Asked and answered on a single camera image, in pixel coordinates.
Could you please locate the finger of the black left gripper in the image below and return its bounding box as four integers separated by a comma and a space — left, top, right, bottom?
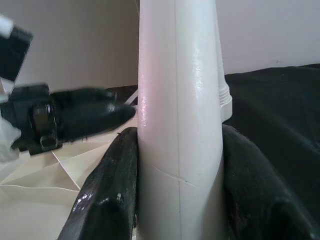
49, 86, 137, 145

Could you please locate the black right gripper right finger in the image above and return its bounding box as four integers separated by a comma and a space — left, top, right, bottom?
221, 123, 320, 240

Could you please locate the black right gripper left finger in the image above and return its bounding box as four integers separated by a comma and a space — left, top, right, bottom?
56, 126, 140, 240

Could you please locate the white plastic table top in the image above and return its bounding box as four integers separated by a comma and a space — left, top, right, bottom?
0, 99, 234, 240

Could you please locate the black table cloth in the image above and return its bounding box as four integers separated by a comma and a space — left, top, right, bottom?
103, 63, 320, 240

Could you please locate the white plastic table leg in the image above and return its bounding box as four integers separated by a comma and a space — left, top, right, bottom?
215, 0, 234, 103
136, 0, 226, 240

